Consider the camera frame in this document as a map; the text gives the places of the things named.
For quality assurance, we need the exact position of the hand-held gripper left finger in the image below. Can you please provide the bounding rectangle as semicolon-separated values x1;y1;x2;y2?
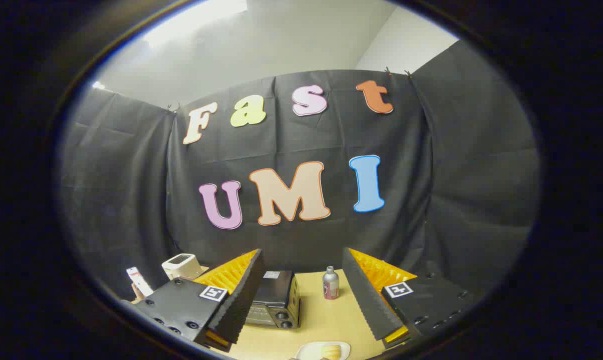
131;248;267;353

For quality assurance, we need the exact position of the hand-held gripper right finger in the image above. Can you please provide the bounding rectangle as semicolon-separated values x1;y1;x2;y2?
341;247;482;351

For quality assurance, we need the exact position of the black toaster oven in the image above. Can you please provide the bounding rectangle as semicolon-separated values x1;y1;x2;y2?
244;270;302;331

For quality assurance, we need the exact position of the white pop-up toaster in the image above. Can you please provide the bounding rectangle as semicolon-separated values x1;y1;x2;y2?
161;253;203;282

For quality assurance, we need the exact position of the silver pink drink bottle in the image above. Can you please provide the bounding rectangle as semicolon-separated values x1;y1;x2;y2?
323;266;340;301

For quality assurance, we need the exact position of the white square plate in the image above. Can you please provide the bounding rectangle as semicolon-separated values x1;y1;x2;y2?
295;341;352;360

